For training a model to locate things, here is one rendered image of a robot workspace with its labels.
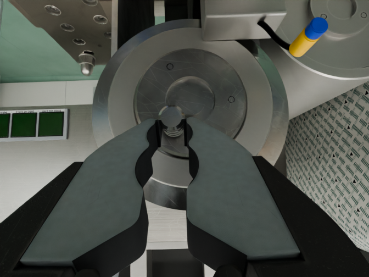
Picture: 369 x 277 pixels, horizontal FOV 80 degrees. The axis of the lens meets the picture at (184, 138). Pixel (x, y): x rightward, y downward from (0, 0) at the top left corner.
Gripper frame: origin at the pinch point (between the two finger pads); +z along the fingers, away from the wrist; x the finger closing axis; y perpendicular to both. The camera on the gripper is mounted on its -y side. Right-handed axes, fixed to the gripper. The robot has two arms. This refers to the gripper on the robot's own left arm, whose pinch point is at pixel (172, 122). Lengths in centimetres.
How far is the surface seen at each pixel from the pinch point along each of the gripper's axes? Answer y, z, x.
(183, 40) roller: -3.2, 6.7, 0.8
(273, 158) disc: 4.2, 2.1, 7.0
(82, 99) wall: 101, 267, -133
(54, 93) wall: 93, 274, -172
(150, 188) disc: 5.7, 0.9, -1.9
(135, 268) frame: 40.9, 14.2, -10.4
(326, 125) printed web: 8.5, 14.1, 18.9
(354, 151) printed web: 8.6, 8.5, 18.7
